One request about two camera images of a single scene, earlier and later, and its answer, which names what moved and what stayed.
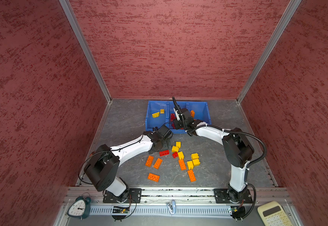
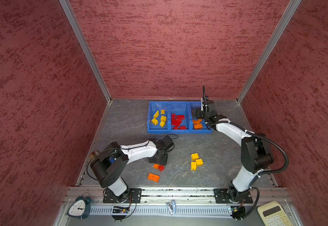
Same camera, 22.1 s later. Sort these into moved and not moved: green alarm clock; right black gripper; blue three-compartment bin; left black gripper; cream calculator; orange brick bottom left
Moved: right black gripper; left black gripper
Not moved: green alarm clock; orange brick bottom left; cream calculator; blue three-compartment bin
